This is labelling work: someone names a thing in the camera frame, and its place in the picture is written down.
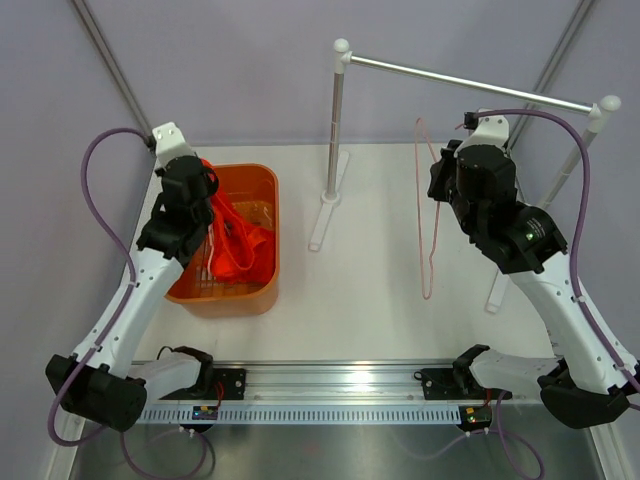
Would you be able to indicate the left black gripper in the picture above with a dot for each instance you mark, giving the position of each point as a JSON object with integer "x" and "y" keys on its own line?
{"x": 209, "y": 187}

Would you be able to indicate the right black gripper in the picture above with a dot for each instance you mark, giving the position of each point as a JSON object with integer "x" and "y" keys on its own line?
{"x": 448, "y": 163}

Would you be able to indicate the pink clothes hanger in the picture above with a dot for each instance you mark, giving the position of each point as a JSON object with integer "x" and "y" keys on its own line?
{"x": 428, "y": 215}

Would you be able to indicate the orange shorts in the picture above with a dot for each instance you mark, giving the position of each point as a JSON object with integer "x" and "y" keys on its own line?
{"x": 243, "y": 239}

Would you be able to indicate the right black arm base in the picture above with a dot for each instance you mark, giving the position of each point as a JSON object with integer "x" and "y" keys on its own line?
{"x": 445, "y": 382}

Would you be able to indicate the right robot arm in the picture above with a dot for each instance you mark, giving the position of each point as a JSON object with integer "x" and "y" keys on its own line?
{"x": 580, "y": 385}

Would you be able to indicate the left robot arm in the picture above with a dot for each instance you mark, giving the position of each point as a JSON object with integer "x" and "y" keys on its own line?
{"x": 163, "y": 250}

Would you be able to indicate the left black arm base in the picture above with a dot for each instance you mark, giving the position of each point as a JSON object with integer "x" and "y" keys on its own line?
{"x": 214, "y": 382}

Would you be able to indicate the orange plastic basket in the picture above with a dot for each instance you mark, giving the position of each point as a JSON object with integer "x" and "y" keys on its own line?
{"x": 200, "y": 295}

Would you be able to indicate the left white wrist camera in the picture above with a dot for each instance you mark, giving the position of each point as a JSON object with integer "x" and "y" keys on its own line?
{"x": 168, "y": 142}

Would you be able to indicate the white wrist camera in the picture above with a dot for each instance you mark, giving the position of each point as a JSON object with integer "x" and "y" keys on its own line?
{"x": 168, "y": 142}
{"x": 485, "y": 130}

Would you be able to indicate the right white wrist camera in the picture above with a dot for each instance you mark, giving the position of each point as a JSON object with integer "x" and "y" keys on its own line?
{"x": 485, "y": 130}

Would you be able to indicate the aluminium mounting rail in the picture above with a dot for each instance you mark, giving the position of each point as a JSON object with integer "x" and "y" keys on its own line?
{"x": 262, "y": 382}

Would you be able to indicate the white slotted cable duct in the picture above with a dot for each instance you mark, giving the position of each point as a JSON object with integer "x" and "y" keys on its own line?
{"x": 237, "y": 414}

